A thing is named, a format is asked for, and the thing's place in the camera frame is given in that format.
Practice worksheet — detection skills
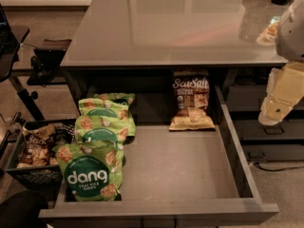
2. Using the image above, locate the grey glossy counter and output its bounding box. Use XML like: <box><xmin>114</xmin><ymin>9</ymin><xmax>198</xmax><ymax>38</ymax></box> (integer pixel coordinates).
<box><xmin>62</xmin><ymin>0</ymin><xmax>286</xmax><ymax>68</ymax></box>

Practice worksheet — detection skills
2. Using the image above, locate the black cable on floor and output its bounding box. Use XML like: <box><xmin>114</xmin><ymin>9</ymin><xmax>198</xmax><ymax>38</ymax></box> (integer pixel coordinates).
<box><xmin>253</xmin><ymin>161</ymin><xmax>304</xmax><ymax>173</ymax></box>

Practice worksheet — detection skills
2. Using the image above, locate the front green dang chip bag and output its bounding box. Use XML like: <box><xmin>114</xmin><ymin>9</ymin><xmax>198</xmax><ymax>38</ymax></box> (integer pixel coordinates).
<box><xmin>53</xmin><ymin>141</ymin><xmax>122</xmax><ymax>201</ymax></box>

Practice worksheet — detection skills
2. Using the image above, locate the black plastic crate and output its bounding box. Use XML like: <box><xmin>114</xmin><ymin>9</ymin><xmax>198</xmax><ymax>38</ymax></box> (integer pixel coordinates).
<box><xmin>5</xmin><ymin>119</ymin><xmax>75</xmax><ymax>190</ymax></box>

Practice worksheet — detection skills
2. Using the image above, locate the rear green dang chip bag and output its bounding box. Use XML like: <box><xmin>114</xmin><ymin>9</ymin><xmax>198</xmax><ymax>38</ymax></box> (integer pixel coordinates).
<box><xmin>94</xmin><ymin>93</ymin><xmax>135</xmax><ymax>105</ymax></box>

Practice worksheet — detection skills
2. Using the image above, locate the brown chip bag in crate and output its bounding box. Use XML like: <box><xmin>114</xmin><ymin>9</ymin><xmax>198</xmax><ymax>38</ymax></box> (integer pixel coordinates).
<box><xmin>17</xmin><ymin>123</ymin><xmax>58</xmax><ymax>168</ymax></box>

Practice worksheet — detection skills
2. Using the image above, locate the open grey drawer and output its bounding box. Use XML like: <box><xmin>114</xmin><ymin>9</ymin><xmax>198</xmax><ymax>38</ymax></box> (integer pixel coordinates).
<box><xmin>40</xmin><ymin>87</ymin><xmax>279</xmax><ymax>228</ymax></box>

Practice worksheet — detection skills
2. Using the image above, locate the lower drawer cabinet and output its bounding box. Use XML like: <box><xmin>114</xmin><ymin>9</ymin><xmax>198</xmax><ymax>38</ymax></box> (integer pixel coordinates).
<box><xmin>225</xmin><ymin>67</ymin><xmax>304</xmax><ymax>162</ymax></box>

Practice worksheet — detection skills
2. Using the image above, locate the black chair with stand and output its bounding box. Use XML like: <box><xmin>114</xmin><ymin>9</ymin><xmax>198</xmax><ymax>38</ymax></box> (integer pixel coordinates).
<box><xmin>4</xmin><ymin>7</ymin><xmax>84</xmax><ymax>119</ymax></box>

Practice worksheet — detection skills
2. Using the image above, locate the brown sea salt chip bag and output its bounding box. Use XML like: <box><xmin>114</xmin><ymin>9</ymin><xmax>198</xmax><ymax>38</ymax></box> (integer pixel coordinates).
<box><xmin>169</xmin><ymin>69</ymin><xmax>215</xmax><ymax>131</ymax></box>

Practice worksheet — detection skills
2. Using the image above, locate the green dang chip bag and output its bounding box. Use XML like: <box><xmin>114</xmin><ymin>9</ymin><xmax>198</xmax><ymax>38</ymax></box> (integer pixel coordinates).
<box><xmin>94</xmin><ymin>93</ymin><xmax>135</xmax><ymax>105</ymax></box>
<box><xmin>74</xmin><ymin>115</ymin><xmax>130</xmax><ymax>148</ymax></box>
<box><xmin>53</xmin><ymin>141</ymin><xmax>122</xmax><ymax>201</ymax></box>
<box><xmin>78</xmin><ymin>98</ymin><xmax>136</xmax><ymax>136</ymax></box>

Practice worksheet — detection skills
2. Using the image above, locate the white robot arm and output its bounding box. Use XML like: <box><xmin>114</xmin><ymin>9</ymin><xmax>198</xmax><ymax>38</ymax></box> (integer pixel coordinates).
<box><xmin>256</xmin><ymin>0</ymin><xmax>304</xmax><ymax>125</ymax></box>

